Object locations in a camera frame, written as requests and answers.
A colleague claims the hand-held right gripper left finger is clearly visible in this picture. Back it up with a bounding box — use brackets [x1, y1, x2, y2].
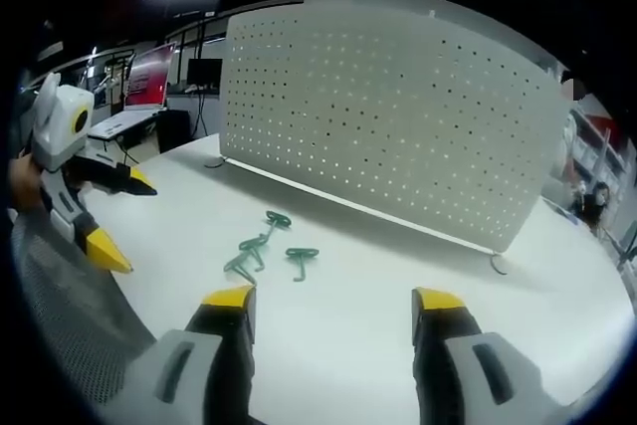
[106, 284, 258, 425]

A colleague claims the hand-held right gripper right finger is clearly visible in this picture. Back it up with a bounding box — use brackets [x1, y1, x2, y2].
[411, 287, 566, 425]

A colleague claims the green hook assembly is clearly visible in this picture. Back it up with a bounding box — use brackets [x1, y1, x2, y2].
[257, 210, 294, 243]
[285, 246, 320, 284]
[238, 234, 273, 275]
[223, 251, 260, 286]

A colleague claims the white perforated mounting plate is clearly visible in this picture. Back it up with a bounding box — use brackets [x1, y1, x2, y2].
[218, 0, 571, 256]

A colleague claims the person's left hand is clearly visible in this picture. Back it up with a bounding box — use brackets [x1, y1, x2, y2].
[6, 153, 47, 213]

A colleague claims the white background desk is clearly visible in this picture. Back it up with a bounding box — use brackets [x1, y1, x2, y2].
[86, 106, 168, 143]

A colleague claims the grey mesh chair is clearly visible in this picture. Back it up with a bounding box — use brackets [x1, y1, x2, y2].
[8, 213, 156, 409]

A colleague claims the red display screen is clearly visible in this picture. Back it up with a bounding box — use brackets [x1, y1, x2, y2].
[122, 40, 179, 108]

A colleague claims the black computer monitor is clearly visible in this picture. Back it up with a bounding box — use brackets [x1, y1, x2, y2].
[187, 58, 224, 94]

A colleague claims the storage shelf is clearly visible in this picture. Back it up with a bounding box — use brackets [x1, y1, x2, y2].
[566, 96, 637, 247]

